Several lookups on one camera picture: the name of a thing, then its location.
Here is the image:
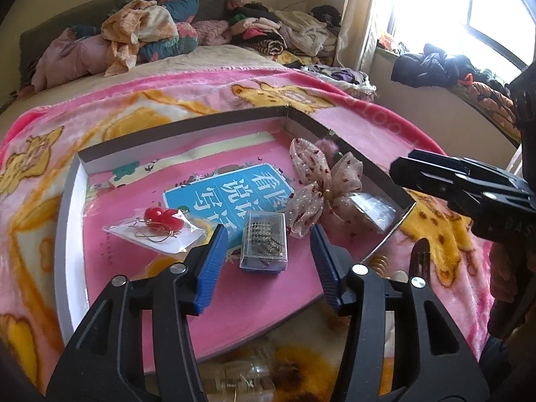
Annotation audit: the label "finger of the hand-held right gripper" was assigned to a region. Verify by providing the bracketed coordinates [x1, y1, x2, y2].
[388, 156, 535, 223]
[407, 147, 521, 186]

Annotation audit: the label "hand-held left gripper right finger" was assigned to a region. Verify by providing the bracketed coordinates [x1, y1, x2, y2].
[309, 223, 491, 402]

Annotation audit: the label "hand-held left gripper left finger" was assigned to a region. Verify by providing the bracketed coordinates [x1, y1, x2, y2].
[44, 223, 230, 402]

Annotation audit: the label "clear plastic hairpin box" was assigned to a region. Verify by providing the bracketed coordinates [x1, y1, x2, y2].
[238, 210, 291, 274]

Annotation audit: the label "earring card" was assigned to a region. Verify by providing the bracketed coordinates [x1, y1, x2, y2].
[349, 193, 399, 233]

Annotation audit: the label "red cherry earrings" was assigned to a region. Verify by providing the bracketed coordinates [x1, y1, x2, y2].
[102, 205, 211, 257]

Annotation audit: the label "dotted sheer bow hair clip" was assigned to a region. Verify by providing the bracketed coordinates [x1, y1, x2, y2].
[286, 136, 366, 240]

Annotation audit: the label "pink pompom hair clip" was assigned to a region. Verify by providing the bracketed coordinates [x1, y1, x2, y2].
[316, 131, 345, 162]

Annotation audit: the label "grey cardboard box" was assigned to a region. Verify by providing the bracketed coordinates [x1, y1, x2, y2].
[53, 105, 418, 363]

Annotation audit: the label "person's right hand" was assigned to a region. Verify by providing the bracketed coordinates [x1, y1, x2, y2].
[486, 241, 536, 341]

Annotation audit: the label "yellow flower hair accessory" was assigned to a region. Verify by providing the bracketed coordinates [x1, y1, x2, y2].
[268, 337, 342, 388]

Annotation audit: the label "dark jacket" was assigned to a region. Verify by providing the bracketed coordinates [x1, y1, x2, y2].
[391, 42, 477, 90]

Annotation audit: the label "floral laundry basket with clothes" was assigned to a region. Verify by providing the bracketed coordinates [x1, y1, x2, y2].
[301, 64, 378, 102]

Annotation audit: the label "orange clothes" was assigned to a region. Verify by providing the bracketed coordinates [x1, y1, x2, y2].
[376, 35, 403, 52]

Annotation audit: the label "window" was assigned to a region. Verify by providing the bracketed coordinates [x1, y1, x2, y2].
[377, 0, 536, 73]

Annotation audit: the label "cream curtain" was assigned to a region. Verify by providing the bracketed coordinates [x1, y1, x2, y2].
[334, 0, 399, 81]

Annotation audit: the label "pink printed blanket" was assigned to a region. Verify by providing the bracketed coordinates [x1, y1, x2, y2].
[0, 66, 503, 402]

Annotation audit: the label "bed with beige sheet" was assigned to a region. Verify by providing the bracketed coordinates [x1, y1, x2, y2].
[0, 44, 303, 115]

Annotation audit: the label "pink knitted pillow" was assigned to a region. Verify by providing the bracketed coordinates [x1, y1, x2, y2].
[178, 18, 232, 47]

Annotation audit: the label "pink quilt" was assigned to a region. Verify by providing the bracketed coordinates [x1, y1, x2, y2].
[31, 27, 116, 93]

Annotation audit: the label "orange floral cloth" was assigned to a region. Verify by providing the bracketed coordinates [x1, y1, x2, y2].
[100, 0, 179, 78]

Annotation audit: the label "dark blue floral quilt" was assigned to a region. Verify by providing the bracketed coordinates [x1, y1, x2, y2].
[69, 0, 200, 63]

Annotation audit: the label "pile of clothes on bed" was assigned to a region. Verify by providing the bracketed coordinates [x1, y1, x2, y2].
[18, 0, 238, 89]

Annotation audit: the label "tan spiral hair tie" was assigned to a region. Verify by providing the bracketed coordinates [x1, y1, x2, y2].
[368, 255, 390, 277]

